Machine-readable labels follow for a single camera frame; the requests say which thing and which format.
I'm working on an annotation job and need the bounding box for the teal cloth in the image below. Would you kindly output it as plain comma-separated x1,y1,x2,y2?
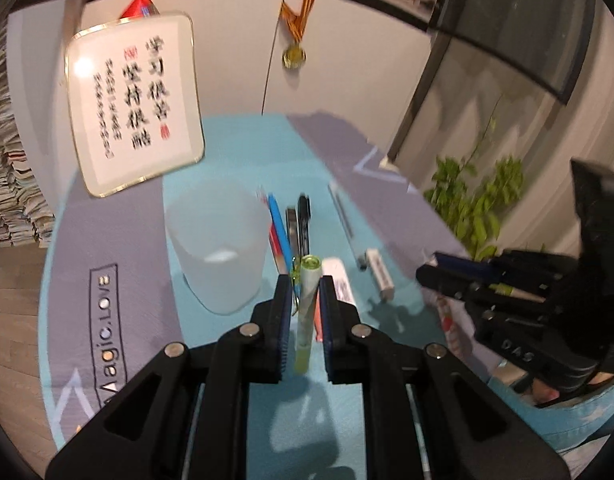
487,375,614,456

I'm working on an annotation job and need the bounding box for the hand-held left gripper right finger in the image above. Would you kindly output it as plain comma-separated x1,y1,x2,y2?
318,275,572,480

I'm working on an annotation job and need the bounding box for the thin hanging cord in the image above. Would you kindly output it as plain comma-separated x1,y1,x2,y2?
260,0,288,116

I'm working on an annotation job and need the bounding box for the gold medal with striped ribbon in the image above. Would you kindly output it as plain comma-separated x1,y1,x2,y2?
279,0,317,70

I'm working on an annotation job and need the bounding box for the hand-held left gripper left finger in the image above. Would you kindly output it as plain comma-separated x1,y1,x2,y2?
44,274,294,480

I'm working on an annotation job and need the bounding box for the silver pen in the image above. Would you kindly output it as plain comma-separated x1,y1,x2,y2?
328,183,369,272

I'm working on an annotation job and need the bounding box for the black marker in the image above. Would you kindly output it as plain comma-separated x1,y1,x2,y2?
297,193,313,261

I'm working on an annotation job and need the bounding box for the blue pen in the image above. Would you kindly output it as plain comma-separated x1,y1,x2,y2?
266,192,296,275

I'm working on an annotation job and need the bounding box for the yellow-green highlighter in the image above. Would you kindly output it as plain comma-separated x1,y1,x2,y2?
293,255,322,376

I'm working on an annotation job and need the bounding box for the frosted plastic cup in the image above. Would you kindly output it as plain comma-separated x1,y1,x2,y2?
164,178,268,316

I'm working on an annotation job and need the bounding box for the white and purple eraser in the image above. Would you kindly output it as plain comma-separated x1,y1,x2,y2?
320,258,358,312

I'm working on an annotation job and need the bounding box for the grey and white eraser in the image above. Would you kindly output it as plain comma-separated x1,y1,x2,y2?
365,248,396,302

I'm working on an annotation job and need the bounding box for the olive pen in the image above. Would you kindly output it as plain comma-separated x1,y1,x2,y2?
489,284,546,304

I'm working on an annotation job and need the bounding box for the black window frame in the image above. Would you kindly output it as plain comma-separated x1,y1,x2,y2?
387,0,608,161

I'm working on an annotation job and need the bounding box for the framed calligraphy plaque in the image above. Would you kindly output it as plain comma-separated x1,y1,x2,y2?
64,11,206,198

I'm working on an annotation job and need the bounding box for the orange highlighter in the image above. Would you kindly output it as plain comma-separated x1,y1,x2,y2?
312,290,324,344

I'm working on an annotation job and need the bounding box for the dark slim pen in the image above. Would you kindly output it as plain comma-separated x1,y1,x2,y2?
285,206,301,262

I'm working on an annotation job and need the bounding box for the green potted plant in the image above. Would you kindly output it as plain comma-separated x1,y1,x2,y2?
423,95,525,261

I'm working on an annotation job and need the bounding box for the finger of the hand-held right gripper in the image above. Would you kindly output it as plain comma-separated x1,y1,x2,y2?
434,251,518,286
416,265,492,307

